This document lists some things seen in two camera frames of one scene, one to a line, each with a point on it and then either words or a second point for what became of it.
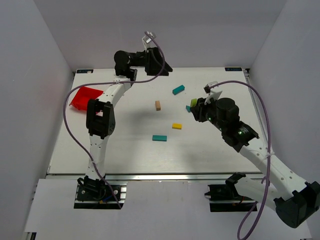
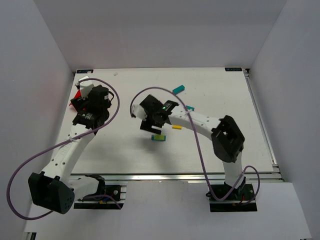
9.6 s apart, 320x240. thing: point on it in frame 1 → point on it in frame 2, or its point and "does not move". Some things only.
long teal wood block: [159, 138] does not move
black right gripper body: [199, 110] → [150, 125]
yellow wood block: [177, 126] does not move
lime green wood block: [193, 102] → [159, 137]
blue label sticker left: [84, 71] does not move
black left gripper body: [151, 61] → [76, 101]
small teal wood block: [188, 108] does not move
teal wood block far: [178, 89] does not move
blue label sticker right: [233, 69] does not move
